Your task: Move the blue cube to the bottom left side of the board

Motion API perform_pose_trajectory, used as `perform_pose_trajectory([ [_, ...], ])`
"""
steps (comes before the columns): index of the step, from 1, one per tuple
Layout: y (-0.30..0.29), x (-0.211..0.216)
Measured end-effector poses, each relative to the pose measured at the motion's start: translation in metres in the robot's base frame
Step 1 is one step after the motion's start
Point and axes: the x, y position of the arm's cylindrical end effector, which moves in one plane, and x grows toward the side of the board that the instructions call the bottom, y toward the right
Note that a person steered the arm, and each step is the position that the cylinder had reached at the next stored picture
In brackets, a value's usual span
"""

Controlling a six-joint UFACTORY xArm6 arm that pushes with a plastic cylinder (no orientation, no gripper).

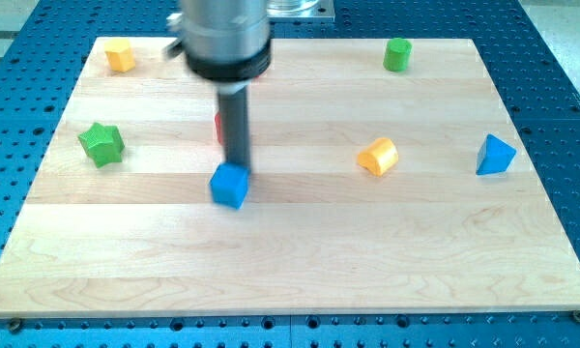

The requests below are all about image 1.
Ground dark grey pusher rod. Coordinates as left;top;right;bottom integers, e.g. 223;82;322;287
217;87;251;171

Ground silver cylindrical end effector body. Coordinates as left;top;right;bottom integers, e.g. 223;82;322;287
164;0;271;93

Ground blue cube block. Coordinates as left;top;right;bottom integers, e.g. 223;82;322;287
209;162;249;209

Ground wooden board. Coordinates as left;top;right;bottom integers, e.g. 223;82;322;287
0;38;580;318

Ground red block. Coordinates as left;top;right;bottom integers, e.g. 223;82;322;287
214;112;223;146

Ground yellow hexagonal block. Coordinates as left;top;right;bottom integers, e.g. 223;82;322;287
103;38;135;73

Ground green star block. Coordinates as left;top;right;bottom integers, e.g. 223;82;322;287
77;123;125;168

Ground yellow half-cylinder block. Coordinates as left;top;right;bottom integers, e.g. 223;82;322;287
357;137;399;176

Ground green cylinder block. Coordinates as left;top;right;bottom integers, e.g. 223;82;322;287
383;38;413;72

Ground blue triangular prism block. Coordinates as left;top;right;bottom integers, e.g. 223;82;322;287
476;133;517;175

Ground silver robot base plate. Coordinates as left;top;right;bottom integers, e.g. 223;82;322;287
267;0;335;23

